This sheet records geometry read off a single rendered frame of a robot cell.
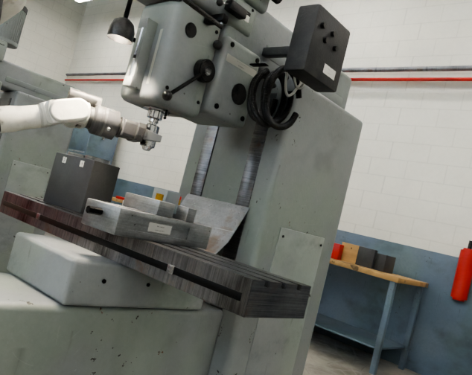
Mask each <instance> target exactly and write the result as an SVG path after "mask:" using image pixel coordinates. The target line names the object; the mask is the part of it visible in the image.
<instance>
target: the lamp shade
mask: <svg viewBox="0 0 472 375"><path fill-rule="evenodd" d="M134 36H135V28H134V24H133V23H132V22H131V21H130V20H129V19H128V18H125V17H118V18H114V19H113V21H112V23H111V24H110V26H109V29H108V32H107V37H108V38H110V39H111V40H113V41H115V42H118V43H121V44H124V45H131V44H132V43H133V39H134Z"/></svg>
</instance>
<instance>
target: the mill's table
mask: <svg viewBox="0 0 472 375"><path fill-rule="evenodd" d="M0 212H2V213H3V214H7V215H8V216H10V217H13V218H15V219H18V220H20V221H23V222H25V223H27V224H29V225H32V226H34V227H36V228H39V229H41V230H43V231H46V232H48V233H49V234H53V235H54V236H57V237H59V238H62V239H64V240H67V241H69V242H70V243H73V244H75V245H77V246H80V247H82V248H85V249H87V250H90V251H92V252H94V253H96V254H99V255H101V256H103V257H106V258H108V259H110V260H113V261H115V262H116V263H120V264H121V265H124V266H126V267H129V268H131V269H134V270H136V271H137V272H140V273H142V274H144V275H147V276H149V277H152V278H154V279H156V280H158V281H161V282H163V283H166V284H168V285H170V286H173V287H175V288H177V289H180V290H182V291H183V292H187V293H188V294H191V295H193V296H196V297H198V298H200V299H203V300H204V301H207V302H209V303H211V304H214V305H216V306H219V307H221V308H223V309H225V310H228V311H230V312H232V313H235V314H237V315H240V316H242V317H244V318H304V314H305V310H306V306H307V301H308V298H309V294H310V289H311V286H309V285H307V284H304V283H300V282H298V281H294V280H291V279H289V278H285V277H282V276H280V275H276V274H273V273H271V272H267V271H264V270H262V269H258V268H255V267H253V266H249V265H246V264H244V263H240V262H237V261H235V260H231V259H228V258H226V257H222V256H220V255H217V254H213V253H211V252H208V251H204V250H202V249H197V248H192V247H187V246H178V245H174V244H169V243H160V242H155V241H150V240H141V239H136V238H132V237H122V236H118V235H114V234H110V233H107V232H105V231H102V230H99V229H96V228H93V227H91V226H88V225H85V224H83V223H81V221H82V218H83V214H81V213H78V212H75V211H71V210H69V209H66V208H62V207H60V206H56V205H52V204H50V203H47V202H44V201H43V199H42V198H38V197H33V196H27V195H24V194H17V193H13V192H9V191H5V192H4V195H3V198H2V201H1V206H0Z"/></svg>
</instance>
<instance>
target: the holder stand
mask: <svg viewBox="0 0 472 375"><path fill-rule="evenodd" d="M119 170H120V168H119V167H116V166H112V165H110V161H107V160H105V159H102V158H97V157H94V156H88V155H82V154H79V153H74V152H70V151H68V154H64V153H57V154H56V156H55V159H54V164H53V167H52V170H51V175H50V178H49V181H48V186H47V189H46V192H45V196H44V199H43V201H44V202H47V203H50V204H52V205H56V206H60V207H62V208H66V209H69V210H71V211H75V212H78V213H81V214H83V213H84V210H85V207H86V202H87V199H88V198H90V199H96V200H100V201H104V202H110V203H111V201H112V195H113V192H114V189H115V184H116V181H117V178H118V173H119Z"/></svg>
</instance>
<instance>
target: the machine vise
mask: <svg viewBox="0 0 472 375"><path fill-rule="evenodd" d="M89 205H90V206H94V207H98V208H102V209H103V214H101V215H96V214H88V213H86V207H87V206H89ZM86 207H85V210H84V213H83V218H82V221H81V223H83V224H85V225H88V226H91V227H93V228H96V229H99V230H102V231H105V232H107V233H110V234H114V235H118V236H122V237H132V238H136V239H141V240H150V241H155V242H160V243H169V244H174V245H178V246H187V247H192V248H197V249H207V245H208V240H209V237H210V234H211V227H210V226H207V225H202V224H199V223H196V222H194V218H195V215H196V212H197V210H196V209H193V208H187V207H185V206H181V205H178V207H177V210H176V214H173V217H172V218H168V217H161V216H158V215H155V214H151V213H148V212H145V211H140V210H137V209H134V208H130V207H127V206H124V205H118V204H114V203H110V202H104V201H100V200H96V199H90V198H88V199H87V202H86Z"/></svg>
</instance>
